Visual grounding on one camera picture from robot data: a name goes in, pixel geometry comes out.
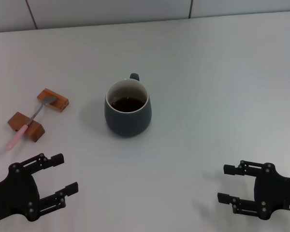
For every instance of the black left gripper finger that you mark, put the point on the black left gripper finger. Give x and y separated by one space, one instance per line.
48 161
60 195

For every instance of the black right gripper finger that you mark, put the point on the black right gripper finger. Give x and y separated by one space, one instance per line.
241 169
239 204

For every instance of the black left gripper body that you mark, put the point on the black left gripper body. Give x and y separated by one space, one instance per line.
14 193

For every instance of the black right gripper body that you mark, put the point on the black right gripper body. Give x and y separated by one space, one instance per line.
280 195

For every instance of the grey ceramic cup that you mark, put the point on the grey ceramic cup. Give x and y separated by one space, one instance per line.
128 123

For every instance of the dark brown wooden rest block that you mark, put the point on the dark brown wooden rest block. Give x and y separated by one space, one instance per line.
35 131

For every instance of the flat orange wooden rest block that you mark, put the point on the flat orange wooden rest block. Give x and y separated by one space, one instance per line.
60 102

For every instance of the dark coffee liquid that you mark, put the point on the dark coffee liquid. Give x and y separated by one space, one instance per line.
128 105

